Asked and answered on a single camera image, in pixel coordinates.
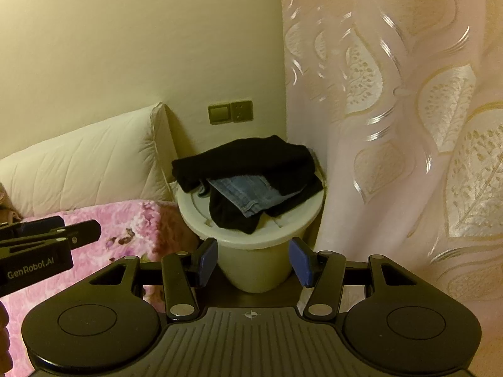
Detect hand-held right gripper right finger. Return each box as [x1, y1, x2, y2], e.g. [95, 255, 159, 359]
[288, 238, 417, 319]

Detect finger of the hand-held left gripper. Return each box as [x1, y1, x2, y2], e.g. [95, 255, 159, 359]
[0, 220, 102, 260]
[0, 215, 66, 241]

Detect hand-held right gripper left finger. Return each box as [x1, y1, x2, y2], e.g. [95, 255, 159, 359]
[88, 238, 218, 320]

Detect white round bin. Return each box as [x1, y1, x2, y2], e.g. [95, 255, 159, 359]
[175, 181, 327, 293]

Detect black garment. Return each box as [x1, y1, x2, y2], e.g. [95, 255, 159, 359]
[207, 173, 325, 235]
[172, 135, 319, 195]

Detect pink floral blanket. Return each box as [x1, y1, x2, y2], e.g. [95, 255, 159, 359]
[0, 199, 201, 323]

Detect white quilted pillow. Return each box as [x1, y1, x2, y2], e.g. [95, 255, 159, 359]
[0, 102, 175, 218]

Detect blue jeans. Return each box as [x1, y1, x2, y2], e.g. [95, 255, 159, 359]
[198, 175, 285, 218]

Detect patterned sheer curtain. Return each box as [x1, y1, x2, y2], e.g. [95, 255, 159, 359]
[277, 0, 503, 311]

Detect olive wall switch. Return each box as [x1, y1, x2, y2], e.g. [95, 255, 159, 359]
[208, 103, 232, 125]

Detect olive wall socket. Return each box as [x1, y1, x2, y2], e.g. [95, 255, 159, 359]
[230, 101, 254, 123]

